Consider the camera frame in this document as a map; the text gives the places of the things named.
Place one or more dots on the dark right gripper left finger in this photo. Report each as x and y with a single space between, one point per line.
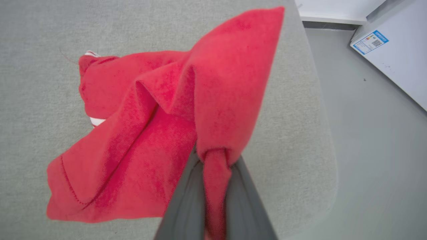
186 206

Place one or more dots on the red and white shirt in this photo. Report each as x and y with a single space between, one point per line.
160 116

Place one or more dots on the blue and white label sticker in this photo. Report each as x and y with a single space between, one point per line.
370 42

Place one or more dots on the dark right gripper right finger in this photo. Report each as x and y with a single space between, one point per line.
245 206

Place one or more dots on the white appliance cabinet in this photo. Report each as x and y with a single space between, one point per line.
400 56

